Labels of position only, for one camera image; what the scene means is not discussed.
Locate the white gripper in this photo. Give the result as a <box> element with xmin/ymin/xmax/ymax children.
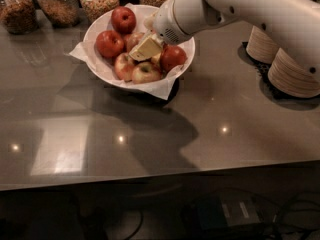
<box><xmin>129</xmin><ymin>0</ymin><xmax>191</xmax><ymax>61</ymax></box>

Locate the red apple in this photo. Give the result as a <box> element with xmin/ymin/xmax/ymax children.
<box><xmin>124</xmin><ymin>32</ymin><xmax>144</xmax><ymax>52</ymax></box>
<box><xmin>160</xmin><ymin>45</ymin><xmax>187</xmax><ymax>73</ymax></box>
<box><xmin>95</xmin><ymin>30</ymin><xmax>124</xmax><ymax>58</ymax></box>
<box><xmin>111</xmin><ymin>6</ymin><xmax>136</xmax><ymax>34</ymax></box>

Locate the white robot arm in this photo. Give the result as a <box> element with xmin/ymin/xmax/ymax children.
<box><xmin>130</xmin><ymin>0</ymin><xmax>320</xmax><ymax>79</ymax></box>

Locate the small yellow apple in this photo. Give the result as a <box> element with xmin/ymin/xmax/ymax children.
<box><xmin>150</xmin><ymin>53</ymin><xmax>161</xmax><ymax>69</ymax></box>

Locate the red apple top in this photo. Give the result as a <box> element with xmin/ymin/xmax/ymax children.
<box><xmin>111</xmin><ymin>6</ymin><xmax>136</xmax><ymax>34</ymax></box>

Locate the yellow-red apple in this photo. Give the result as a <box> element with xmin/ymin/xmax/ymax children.
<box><xmin>114</xmin><ymin>52</ymin><xmax>136</xmax><ymax>82</ymax></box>
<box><xmin>132</xmin><ymin>62</ymin><xmax>162</xmax><ymax>84</ymax></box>

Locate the yellow-red apple front left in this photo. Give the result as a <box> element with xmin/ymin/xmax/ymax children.
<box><xmin>114</xmin><ymin>52</ymin><xmax>136</xmax><ymax>82</ymax></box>

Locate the white bowl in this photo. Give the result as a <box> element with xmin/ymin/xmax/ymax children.
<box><xmin>82</xmin><ymin>4</ymin><xmax>196</xmax><ymax>89</ymax></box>

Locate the rear paper bowl stack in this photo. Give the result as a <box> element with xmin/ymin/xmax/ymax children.
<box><xmin>246</xmin><ymin>26</ymin><xmax>279</xmax><ymax>64</ymax></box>

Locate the glass jar colourful cereal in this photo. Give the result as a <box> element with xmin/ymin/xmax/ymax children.
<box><xmin>80</xmin><ymin>0</ymin><xmax>120</xmax><ymax>23</ymax></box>

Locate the black mat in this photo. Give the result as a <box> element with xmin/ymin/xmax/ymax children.
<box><xmin>245</xmin><ymin>52</ymin><xmax>281</xmax><ymax>100</ymax></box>

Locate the glass jar far left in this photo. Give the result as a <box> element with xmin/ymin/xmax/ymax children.
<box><xmin>0</xmin><ymin>0</ymin><xmax>38</xmax><ymax>34</ymax></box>

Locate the dark box on floor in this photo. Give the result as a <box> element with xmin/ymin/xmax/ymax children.
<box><xmin>181</xmin><ymin>192</ymin><xmax>263</xmax><ymax>233</ymax></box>

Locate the black floor cable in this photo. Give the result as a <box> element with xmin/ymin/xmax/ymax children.
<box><xmin>186</xmin><ymin>187</ymin><xmax>320</xmax><ymax>240</ymax></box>

